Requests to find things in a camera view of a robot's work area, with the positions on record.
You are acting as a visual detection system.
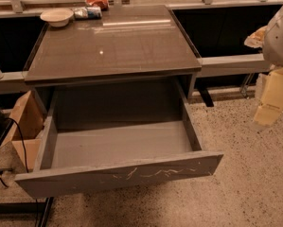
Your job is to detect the grey top drawer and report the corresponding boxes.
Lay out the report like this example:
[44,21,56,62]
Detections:
[15,79,222,199]

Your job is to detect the black cable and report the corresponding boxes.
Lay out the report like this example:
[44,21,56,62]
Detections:
[0,116,30,188]

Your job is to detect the white bowl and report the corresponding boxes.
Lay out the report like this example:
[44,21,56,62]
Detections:
[40,8,74,27]

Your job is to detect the grey metal rail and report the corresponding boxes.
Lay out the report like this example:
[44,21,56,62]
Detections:
[0,54,270,95]

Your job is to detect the red snack bag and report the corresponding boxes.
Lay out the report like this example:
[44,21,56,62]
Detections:
[85,0,109,10]

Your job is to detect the black table frame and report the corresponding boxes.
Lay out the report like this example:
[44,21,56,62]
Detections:
[0,198,54,227]

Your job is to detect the cardboard box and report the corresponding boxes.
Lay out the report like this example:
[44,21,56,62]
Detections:
[3,91,44,170]

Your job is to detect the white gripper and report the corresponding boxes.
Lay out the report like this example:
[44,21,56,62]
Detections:
[254,67,283,126]

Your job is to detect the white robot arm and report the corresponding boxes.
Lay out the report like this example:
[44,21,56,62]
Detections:
[244,6,283,127]

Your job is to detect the grey drawer cabinet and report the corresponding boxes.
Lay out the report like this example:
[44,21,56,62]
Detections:
[25,6,202,98]

